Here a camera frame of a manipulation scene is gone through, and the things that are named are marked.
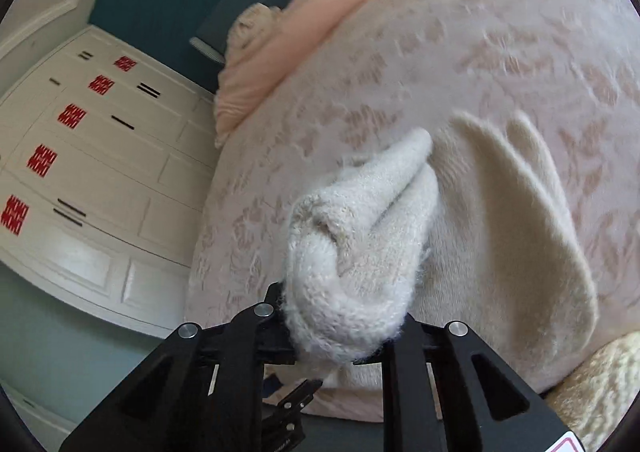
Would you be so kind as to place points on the cream fluffy blanket at footboard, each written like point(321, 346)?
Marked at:
point(594, 398)

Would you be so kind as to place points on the white wardrobe with red stickers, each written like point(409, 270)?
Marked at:
point(106, 160)

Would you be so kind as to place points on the pink floral bedspread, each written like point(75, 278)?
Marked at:
point(572, 66)

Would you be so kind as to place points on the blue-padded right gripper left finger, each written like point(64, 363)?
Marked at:
point(272, 336)

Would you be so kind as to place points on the cream sweater with black hearts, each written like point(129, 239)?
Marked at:
point(471, 224)

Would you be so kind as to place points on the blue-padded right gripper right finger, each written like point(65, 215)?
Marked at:
point(408, 342)

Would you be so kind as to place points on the cream knitted garment at headboard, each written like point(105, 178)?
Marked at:
point(250, 30)

